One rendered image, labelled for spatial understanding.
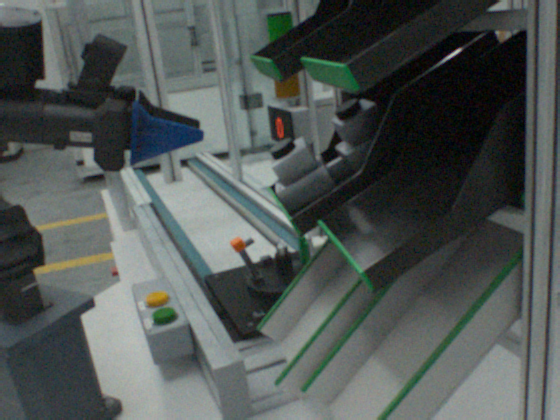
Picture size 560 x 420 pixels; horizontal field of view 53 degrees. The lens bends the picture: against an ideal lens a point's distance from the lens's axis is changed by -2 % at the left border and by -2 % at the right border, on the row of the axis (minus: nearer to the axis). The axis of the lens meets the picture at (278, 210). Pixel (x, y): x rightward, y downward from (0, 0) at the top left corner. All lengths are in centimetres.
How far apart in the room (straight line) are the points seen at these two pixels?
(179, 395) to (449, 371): 53
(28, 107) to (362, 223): 34
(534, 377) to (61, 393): 62
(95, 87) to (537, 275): 43
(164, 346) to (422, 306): 47
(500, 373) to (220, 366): 42
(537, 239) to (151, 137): 36
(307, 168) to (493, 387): 46
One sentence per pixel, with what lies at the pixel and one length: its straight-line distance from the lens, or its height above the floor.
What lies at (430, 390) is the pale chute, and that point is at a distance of 53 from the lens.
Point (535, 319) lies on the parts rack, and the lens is 51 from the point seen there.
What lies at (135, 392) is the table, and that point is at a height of 86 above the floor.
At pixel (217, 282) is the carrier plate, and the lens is 103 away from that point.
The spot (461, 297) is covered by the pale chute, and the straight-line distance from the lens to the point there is 59.
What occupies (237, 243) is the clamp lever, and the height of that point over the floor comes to 107.
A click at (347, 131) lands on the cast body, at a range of 62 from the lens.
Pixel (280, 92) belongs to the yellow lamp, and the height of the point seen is 127.
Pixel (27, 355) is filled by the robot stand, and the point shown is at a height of 103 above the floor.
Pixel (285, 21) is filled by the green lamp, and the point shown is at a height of 140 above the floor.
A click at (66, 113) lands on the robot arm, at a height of 134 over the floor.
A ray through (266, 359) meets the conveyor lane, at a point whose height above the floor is 95.
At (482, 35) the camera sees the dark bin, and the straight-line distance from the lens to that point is 62.
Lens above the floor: 141
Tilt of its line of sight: 19 degrees down
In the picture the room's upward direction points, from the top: 7 degrees counter-clockwise
